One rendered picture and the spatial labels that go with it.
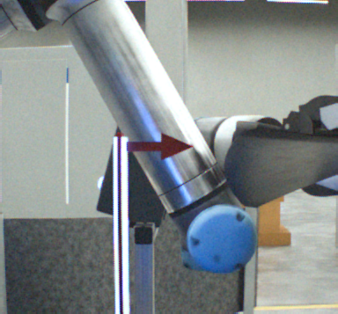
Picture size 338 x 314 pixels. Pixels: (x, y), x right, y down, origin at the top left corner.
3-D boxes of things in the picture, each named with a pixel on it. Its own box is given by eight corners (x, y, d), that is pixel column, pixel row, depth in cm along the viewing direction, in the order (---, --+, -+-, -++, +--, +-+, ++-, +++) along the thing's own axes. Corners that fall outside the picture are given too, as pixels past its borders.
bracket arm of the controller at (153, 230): (152, 244, 117) (152, 226, 117) (134, 244, 117) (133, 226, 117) (158, 228, 141) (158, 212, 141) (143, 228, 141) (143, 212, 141)
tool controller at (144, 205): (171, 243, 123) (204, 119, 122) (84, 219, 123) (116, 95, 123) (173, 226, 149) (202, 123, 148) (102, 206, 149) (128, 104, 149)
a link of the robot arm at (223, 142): (216, 112, 91) (210, 180, 90) (241, 111, 87) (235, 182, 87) (262, 120, 95) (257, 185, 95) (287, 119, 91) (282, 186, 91)
